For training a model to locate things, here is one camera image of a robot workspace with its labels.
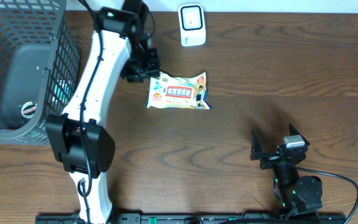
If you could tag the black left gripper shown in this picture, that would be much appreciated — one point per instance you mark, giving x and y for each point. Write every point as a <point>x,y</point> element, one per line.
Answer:
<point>142,72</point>

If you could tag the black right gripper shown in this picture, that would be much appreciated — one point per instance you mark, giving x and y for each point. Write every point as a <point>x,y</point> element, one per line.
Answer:
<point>257,154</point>

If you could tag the wet wipes pack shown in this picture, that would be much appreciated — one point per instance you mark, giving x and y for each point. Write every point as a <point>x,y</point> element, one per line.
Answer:
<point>178,92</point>

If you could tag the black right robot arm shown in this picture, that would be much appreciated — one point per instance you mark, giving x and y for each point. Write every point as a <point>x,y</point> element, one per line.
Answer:
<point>299,195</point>

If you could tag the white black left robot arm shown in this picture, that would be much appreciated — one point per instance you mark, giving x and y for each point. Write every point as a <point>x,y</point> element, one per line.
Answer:
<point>120,49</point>

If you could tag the white barcode scanner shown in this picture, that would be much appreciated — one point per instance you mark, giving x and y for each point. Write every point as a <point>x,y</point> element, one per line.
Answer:
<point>192,25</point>

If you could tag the round sticker item in basket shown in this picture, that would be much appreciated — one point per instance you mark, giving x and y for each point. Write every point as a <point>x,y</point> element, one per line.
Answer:
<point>28,109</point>

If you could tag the teal pack in basket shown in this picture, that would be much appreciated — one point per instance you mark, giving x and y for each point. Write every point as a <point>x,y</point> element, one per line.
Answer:
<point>61,91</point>

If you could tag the grey plastic mesh basket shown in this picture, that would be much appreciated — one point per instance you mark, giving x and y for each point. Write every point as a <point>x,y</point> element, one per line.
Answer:
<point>36,51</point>

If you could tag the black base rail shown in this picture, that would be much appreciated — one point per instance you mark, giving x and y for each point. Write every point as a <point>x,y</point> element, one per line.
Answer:
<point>247,217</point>

